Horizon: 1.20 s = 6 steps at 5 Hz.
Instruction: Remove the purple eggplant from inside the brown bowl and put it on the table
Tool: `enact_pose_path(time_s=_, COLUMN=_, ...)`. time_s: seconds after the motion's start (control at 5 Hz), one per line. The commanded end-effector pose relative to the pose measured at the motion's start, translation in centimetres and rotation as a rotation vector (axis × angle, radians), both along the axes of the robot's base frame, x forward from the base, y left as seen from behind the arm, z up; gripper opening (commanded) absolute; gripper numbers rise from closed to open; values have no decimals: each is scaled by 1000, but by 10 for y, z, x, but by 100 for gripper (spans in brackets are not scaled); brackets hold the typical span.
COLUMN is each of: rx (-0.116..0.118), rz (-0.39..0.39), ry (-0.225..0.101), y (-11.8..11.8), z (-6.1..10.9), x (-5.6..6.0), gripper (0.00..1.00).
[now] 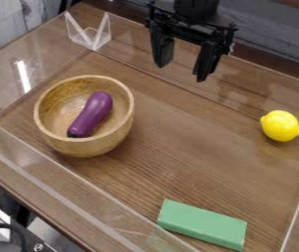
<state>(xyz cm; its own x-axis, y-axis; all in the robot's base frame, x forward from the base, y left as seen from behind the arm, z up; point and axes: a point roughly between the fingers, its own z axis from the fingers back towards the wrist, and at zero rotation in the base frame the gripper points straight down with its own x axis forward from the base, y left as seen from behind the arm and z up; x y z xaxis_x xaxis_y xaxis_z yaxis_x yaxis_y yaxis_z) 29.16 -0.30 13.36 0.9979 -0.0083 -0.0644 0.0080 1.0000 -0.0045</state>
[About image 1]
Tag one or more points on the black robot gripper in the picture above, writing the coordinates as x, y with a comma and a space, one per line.
192, 21

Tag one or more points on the purple toy eggplant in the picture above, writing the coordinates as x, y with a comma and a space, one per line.
93, 113

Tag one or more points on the brown wooden bowl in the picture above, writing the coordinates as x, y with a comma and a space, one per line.
60, 105

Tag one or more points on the yellow toy lemon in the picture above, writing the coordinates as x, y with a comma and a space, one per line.
281, 126

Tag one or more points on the green rectangular block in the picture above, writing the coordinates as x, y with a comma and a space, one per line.
202, 224

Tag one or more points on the clear acrylic corner bracket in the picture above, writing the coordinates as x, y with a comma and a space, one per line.
88, 37

